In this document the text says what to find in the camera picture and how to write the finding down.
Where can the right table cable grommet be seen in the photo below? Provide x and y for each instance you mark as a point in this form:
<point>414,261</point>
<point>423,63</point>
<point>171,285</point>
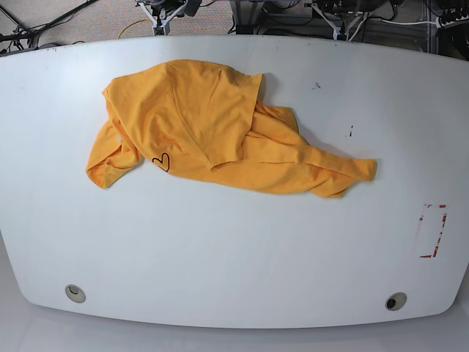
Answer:
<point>396,301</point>

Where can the orange T-shirt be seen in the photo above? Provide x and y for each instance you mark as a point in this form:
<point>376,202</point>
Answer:
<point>204,121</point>

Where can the white power strip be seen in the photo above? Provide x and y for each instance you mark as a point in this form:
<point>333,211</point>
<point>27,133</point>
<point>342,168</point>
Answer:
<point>452,17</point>

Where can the red tape rectangle marking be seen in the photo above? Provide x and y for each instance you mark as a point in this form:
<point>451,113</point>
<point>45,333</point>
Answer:
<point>431,225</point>

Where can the left table cable grommet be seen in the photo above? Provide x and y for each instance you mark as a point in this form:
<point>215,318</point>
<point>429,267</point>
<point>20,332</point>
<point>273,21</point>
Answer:
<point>75,294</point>

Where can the table cable grommet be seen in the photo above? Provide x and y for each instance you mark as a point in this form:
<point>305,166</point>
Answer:
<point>75,294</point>
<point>396,301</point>

